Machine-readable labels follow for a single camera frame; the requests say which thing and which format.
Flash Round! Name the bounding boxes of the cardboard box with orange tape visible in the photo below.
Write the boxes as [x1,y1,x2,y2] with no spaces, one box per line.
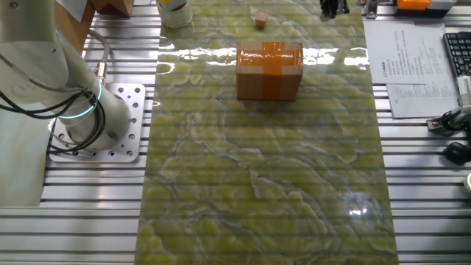
[235,41,305,102]

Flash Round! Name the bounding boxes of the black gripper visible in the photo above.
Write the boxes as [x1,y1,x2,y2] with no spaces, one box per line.
[319,0,351,21]

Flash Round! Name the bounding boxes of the gray cable with metal connector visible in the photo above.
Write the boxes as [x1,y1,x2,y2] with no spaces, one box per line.
[87,29,112,86]

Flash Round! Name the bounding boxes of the gray metal bracket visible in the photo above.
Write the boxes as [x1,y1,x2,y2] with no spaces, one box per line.
[362,0,380,20]

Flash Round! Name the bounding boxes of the silver metal clamp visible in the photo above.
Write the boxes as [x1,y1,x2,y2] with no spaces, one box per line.
[426,106,471,138]

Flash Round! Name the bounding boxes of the white ribbed device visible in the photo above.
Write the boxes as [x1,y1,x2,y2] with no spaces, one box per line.
[456,75,471,108]

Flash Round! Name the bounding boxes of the white paper label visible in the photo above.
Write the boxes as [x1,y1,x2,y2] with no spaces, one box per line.
[54,0,89,23]

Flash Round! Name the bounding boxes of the black keyboard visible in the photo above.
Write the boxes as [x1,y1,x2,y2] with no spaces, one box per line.
[442,32,471,79]

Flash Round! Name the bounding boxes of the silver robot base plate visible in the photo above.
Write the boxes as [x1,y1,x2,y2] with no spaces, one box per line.
[49,82,147,163]

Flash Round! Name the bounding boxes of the black computer mouse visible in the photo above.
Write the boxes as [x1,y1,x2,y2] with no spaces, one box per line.
[442,141,471,166]

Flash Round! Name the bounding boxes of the small printed paper sheet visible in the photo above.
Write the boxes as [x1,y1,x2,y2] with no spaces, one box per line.
[385,82,461,119]

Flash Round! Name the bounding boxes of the large printed paper sheet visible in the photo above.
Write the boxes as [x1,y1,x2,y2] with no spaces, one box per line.
[362,20,457,85]

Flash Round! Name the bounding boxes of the green marble pattern mat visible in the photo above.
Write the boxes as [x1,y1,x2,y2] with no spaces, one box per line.
[134,0,400,265]

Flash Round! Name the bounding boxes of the small wooden cube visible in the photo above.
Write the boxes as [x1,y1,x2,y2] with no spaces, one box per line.
[255,10,269,30]

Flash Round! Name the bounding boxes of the orange and black device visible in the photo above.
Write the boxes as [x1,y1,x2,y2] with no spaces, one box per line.
[392,0,457,19]

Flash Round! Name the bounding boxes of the large brown cardboard box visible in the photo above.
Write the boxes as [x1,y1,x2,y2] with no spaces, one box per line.
[54,0,96,54]

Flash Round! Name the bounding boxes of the black arm base cables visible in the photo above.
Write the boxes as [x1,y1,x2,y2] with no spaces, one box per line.
[0,88,107,156]

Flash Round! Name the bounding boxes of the white cylindrical can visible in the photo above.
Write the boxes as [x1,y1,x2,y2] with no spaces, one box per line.
[155,0,193,29]

